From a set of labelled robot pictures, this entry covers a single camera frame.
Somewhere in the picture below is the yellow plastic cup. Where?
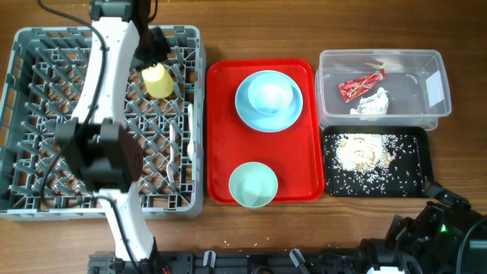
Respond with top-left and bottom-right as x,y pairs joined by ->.
142,63 -> 174,98

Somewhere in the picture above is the green bowl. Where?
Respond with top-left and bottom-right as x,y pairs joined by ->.
228,161 -> 279,209

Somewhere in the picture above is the red candy wrapper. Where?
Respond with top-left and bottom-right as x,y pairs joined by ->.
337,68 -> 387,103

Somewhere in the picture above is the white napkin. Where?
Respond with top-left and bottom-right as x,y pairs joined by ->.
350,88 -> 389,115

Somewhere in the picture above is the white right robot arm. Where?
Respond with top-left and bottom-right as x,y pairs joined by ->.
353,177 -> 486,273

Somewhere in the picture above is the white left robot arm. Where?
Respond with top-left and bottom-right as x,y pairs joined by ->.
54,1 -> 170,273

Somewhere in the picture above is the grey dishwasher rack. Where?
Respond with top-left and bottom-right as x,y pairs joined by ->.
1,25 -> 206,221

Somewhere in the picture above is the white plastic spoon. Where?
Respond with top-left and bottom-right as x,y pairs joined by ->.
186,104 -> 194,161

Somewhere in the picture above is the light blue bowl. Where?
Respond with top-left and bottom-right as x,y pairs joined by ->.
247,71 -> 293,116

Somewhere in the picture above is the light blue plate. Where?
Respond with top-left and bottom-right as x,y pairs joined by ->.
235,70 -> 304,132

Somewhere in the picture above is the red plastic tray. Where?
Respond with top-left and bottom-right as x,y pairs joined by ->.
206,58 -> 325,205

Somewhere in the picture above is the clear plastic bin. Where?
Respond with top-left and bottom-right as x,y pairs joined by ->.
315,49 -> 452,130

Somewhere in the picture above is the black tray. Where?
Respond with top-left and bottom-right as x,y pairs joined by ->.
321,126 -> 434,198

